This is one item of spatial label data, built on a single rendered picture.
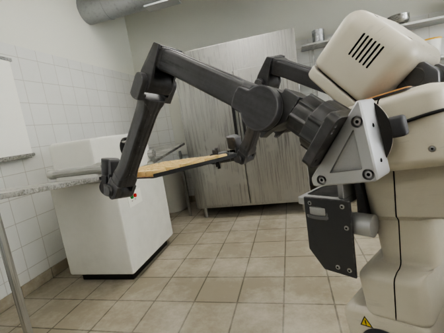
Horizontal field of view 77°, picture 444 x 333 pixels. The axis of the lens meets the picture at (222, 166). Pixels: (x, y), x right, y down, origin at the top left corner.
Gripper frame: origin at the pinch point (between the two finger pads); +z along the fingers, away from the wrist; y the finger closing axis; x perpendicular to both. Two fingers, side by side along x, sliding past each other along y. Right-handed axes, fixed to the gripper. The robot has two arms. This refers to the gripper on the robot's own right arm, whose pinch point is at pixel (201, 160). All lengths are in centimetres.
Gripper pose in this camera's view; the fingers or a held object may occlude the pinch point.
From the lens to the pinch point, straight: 138.7
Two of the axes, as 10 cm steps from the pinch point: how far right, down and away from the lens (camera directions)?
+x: -0.6, 1.3, -9.9
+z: -9.8, 1.6, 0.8
